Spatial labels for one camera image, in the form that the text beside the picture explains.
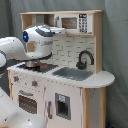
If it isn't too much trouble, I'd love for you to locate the toy microwave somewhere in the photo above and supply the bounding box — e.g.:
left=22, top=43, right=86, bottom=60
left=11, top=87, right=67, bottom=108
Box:
left=55, top=14, right=92, bottom=33

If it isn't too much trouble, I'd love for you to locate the black toy faucet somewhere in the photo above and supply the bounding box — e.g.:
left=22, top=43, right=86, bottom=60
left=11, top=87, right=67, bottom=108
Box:
left=75, top=49, right=95, bottom=71

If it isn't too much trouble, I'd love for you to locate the cabinet door with dispenser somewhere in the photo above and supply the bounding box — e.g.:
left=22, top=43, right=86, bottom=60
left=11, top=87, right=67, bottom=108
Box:
left=45, top=81, right=82, bottom=128

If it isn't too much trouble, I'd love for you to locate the black toy stovetop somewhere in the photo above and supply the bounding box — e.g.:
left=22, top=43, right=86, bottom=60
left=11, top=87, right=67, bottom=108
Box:
left=20, top=63, right=56, bottom=73

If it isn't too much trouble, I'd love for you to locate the right red stove knob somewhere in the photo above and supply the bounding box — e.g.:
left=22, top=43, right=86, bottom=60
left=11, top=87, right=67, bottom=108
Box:
left=32, top=81, right=38, bottom=87

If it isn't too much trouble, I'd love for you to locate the grey toy sink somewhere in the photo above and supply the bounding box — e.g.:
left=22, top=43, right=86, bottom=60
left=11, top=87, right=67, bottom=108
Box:
left=53, top=67, right=92, bottom=81

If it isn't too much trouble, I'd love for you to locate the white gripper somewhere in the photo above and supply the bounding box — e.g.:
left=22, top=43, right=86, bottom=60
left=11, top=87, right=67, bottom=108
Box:
left=50, top=27, right=65, bottom=35

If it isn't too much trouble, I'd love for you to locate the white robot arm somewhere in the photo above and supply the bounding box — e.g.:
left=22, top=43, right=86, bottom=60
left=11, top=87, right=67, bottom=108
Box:
left=0, top=25, right=65, bottom=128

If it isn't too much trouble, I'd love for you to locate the red stove knob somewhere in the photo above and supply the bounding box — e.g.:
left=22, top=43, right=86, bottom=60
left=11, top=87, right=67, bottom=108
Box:
left=32, top=81, right=38, bottom=87
left=13, top=76, right=19, bottom=82

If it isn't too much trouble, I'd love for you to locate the toy oven door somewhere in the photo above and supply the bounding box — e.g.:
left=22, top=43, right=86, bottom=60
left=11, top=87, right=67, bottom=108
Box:
left=18, top=90, right=37, bottom=114

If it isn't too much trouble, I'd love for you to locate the grey range hood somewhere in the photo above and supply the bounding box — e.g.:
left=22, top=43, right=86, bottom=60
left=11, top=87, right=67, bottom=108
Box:
left=26, top=14, right=54, bottom=28

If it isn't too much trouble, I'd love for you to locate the left red stove knob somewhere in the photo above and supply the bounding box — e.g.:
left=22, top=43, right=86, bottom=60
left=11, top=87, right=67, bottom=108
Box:
left=13, top=76, right=19, bottom=82

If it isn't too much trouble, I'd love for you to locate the wooden toy kitchen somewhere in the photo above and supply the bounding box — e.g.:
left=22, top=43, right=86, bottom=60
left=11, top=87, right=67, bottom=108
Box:
left=8, top=10, right=115, bottom=128

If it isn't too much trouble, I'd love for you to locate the silver toy pot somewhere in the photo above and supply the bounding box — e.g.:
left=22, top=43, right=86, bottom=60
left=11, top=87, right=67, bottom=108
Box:
left=25, top=60, right=40, bottom=68

